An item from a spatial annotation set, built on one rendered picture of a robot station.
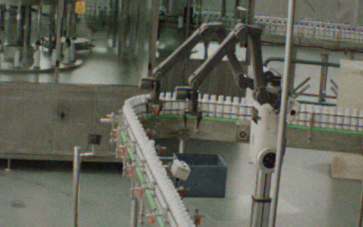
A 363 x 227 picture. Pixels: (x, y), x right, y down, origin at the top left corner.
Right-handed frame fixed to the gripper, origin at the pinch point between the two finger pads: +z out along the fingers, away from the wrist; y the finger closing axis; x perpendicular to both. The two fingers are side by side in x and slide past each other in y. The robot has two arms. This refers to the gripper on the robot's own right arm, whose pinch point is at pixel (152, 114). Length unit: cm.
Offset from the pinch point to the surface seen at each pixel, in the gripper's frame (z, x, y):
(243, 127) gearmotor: 33, -144, -95
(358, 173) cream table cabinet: 111, -337, -280
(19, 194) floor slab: 143, -268, 69
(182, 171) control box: 25.9, 25.7, -17.4
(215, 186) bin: 52, -38, -54
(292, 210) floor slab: 124, -234, -178
